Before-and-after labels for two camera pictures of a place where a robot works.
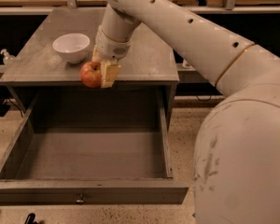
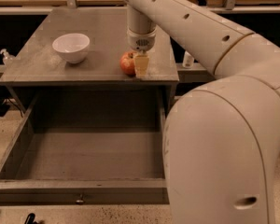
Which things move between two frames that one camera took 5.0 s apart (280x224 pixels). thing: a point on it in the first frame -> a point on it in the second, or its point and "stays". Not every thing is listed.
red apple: (91, 75) -> (128, 63)
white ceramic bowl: (73, 47) stays
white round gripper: (111, 48) -> (142, 42)
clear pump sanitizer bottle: (8, 60) stays
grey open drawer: (88, 146) stays
